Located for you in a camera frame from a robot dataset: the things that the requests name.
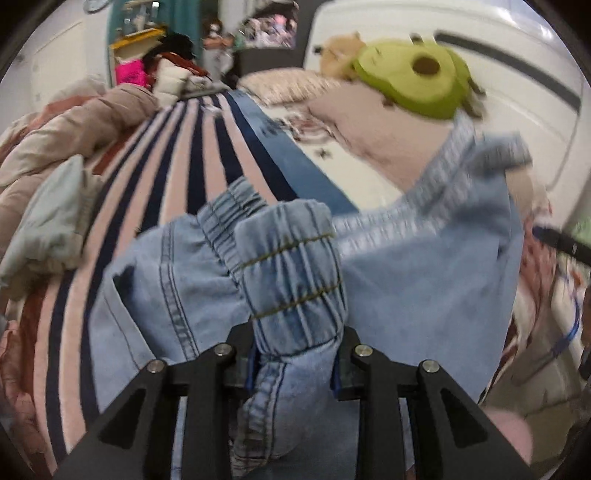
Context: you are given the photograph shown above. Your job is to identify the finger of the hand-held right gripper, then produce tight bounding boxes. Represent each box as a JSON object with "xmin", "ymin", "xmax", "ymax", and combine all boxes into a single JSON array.
[{"xmin": 533, "ymin": 225, "xmax": 591, "ymax": 267}]

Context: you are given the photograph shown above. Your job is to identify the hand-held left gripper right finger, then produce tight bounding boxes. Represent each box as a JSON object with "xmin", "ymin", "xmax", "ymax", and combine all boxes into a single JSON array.
[{"xmin": 331, "ymin": 325, "xmax": 536, "ymax": 480}]

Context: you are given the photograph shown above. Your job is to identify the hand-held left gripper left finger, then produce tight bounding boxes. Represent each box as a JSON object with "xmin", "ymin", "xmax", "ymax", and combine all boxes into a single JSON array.
[{"xmin": 53, "ymin": 322, "xmax": 257, "ymax": 480}]

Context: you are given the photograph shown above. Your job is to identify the light blue denim pants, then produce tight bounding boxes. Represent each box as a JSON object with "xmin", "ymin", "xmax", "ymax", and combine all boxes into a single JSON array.
[{"xmin": 90, "ymin": 113, "xmax": 533, "ymax": 480}]

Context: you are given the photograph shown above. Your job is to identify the white headboard with black stripe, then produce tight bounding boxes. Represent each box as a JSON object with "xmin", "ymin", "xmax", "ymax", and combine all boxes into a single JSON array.
[{"xmin": 302, "ymin": 0, "xmax": 586, "ymax": 222}]

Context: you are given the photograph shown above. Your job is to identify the pink cloth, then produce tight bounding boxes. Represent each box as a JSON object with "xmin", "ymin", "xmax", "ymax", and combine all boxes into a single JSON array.
[{"xmin": 482, "ymin": 408, "xmax": 534, "ymax": 464}]

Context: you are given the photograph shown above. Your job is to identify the mauve pillow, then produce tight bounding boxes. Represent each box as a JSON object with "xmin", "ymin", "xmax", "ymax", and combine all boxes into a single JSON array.
[{"xmin": 307, "ymin": 85, "xmax": 463, "ymax": 193}]

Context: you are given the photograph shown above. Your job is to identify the green avocado plush toy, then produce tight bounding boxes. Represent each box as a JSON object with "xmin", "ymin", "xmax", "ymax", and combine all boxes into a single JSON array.
[{"xmin": 353, "ymin": 34, "xmax": 485, "ymax": 121}]

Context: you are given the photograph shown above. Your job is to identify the pink navy striped blanket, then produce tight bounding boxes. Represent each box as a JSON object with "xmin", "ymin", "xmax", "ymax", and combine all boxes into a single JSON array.
[{"xmin": 0, "ymin": 90, "xmax": 362, "ymax": 476}]

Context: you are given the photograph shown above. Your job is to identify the pale grey folded cloth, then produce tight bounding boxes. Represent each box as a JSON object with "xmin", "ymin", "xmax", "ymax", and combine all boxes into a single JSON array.
[{"xmin": 0, "ymin": 154, "xmax": 105, "ymax": 301}]

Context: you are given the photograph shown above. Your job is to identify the brown plush toy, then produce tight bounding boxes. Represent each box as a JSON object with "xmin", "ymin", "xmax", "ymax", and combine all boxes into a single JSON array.
[{"xmin": 314, "ymin": 31, "xmax": 368, "ymax": 79}]

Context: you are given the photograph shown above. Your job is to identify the beige patterned pillow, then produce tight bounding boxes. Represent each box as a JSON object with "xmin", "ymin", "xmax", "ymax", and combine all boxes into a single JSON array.
[{"xmin": 238, "ymin": 69, "xmax": 343, "ymax": 105}]

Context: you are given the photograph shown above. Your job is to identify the white puffer jacket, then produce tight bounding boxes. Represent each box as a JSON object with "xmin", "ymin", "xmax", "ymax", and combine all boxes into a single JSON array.
[{"xmin": 152, "ymin": 58, "xmax": 197, "ymax": 107}]

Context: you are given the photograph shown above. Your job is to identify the beige comforter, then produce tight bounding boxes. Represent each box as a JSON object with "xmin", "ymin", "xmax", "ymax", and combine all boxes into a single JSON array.
[{"xmin": 0, "ymin": 78, "xmax": 162, "ymax": 259}]

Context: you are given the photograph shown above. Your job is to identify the bright pink garment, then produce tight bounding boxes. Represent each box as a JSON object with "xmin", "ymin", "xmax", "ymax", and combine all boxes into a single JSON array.
[{"xmin": 115, "ymin": 58, "xmax": 153, "ymax": 88}]

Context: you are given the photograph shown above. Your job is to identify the dark cloth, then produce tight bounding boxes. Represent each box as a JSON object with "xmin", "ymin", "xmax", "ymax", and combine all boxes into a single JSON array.
[{"xmin": 161, "ymin": 34, "xmax": 195, "ymax": 58}]

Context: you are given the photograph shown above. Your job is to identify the yellow shelf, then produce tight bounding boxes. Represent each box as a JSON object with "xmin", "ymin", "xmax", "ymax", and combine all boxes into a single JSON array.
[{"xmin": 111, "ymin": 28, "xmax": 166, "ymax": 51}]

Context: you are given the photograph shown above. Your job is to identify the white door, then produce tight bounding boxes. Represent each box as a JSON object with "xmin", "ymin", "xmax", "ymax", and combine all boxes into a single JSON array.
[{"xmin": 30, "ymin": 21, "xmax": 88, "ymax": 99}]

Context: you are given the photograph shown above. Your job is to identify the colourful wall poster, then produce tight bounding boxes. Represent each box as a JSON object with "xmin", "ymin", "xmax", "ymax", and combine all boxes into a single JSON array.
[{"xmin": 245, "ymin": 13, "xmax": 297, "ymax": 48}]

